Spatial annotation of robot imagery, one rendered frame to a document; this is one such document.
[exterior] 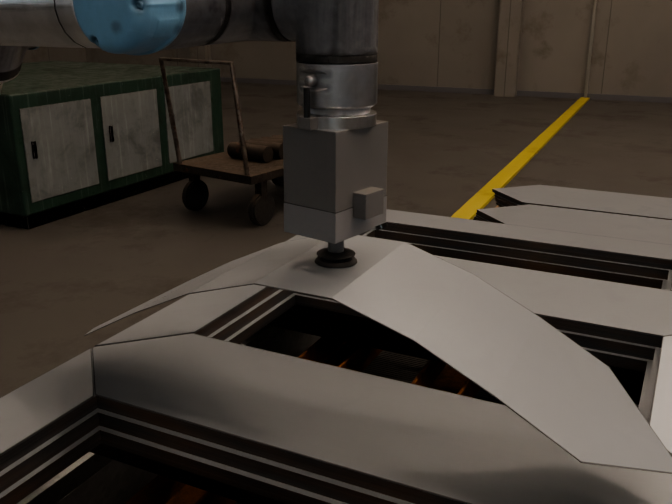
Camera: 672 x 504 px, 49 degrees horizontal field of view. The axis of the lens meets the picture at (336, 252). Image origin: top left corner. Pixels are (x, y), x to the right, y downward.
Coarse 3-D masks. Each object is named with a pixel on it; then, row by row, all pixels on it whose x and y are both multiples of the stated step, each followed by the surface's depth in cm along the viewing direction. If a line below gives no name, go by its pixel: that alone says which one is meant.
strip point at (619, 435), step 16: (608, 368) 73; (608, 384) 71; (608, 400) 68; (624, 400) 70; (592, 416) 65; (608, 416) 66; (624, 416) 67; (640, 416) 69; (592, 432) 63; (608, 432) 64; (624, 432) 65; (640, 432) 66; (592, 448) 61; (608, 448) 62; (624, 448) 63; (640, 448) 64; (656, 448) 65; (608, 464) 60; (624, 464) 61; (640, 464) 62; (656, 464) 63
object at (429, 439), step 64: (448, 256) 142; (512, 256) 137; (576, 256) 132; (640, 256) 127; (256, 320) 110; (128, 384) 84; (192, 384) 84; (256, 384) 84; (320, 384) 84; (384, 384) 84; (64, 448) 78; (128, 448) 80; (192, 448) 77; (256, 448) 74; (320, 448) 72; (384, 448) 72; (448, 448) 72; (512, 448) 72
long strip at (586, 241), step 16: (416, 224) 145; (432, 224) 145; (448, 224) 145; (464, 224) 145; (480, 224) 145; (496, 224) 145; (528, 240) 136; (544, 240) 136; (560, 240) 136; (576, 240) 136; (592, 240) 136; (608, 240) 136; (624, 240) 136; (656, 256) 127
